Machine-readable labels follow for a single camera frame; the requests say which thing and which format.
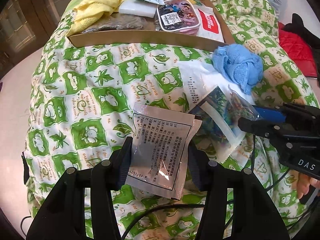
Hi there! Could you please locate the bag of coloured sticks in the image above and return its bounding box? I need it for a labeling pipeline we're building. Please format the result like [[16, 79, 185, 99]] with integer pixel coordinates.
[[228, 86, 262, 121]]

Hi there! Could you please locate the silver printed sachet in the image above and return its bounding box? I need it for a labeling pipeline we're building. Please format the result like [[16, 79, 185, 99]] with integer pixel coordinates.
[[126, 103, 202, 200]]

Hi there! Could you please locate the pink cartoon zip pouch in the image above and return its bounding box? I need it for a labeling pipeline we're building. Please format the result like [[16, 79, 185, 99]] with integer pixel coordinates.
[[157, 0, 200, 35]]

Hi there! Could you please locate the white foam block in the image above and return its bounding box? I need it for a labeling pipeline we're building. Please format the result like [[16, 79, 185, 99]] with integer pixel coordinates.
[[118, 0, 157, 18]]

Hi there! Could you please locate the yellow towel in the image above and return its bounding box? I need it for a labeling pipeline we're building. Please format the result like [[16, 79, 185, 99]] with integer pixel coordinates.
[[66, 0, 125, 37]]

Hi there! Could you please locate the person right hand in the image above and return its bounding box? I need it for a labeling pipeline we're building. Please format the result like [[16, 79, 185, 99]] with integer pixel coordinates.
[[297, 173, 320, 199]]

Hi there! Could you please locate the red cushion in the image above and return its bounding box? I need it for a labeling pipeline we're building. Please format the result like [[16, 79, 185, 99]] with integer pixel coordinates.
[[278, 22, 317, 78]]

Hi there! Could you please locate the blue towel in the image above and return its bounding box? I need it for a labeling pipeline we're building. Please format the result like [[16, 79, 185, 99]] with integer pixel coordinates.
[[212, 43, 263, 95]]

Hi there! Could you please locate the white plastic bag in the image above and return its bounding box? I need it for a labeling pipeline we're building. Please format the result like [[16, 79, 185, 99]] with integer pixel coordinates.
[[177, 60, 254, 109]]

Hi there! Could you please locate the white red wipes pack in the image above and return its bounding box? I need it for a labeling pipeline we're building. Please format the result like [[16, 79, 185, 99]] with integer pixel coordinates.
[[194, 5, 224, 42]]

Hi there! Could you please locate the green white patterned quilt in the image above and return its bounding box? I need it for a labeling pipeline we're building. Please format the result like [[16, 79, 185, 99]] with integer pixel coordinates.
[[24, 0, 319, 239]]

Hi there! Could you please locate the brown cardboard tray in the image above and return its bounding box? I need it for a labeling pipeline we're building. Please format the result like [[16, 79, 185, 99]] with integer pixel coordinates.
[[68, 0, 235, 51]]

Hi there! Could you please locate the grey silver foil packet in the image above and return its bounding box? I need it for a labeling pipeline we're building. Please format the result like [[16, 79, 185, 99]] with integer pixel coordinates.
[[81, 13, 148, 34]]

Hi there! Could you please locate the wooden glass cabinet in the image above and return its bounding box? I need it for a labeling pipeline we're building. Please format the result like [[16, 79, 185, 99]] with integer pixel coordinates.
[[1, 0, 71, 76]]

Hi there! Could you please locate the black cable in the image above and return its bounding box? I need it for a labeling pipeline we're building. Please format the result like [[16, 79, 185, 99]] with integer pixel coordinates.
[[120, 134, 311, 240]]

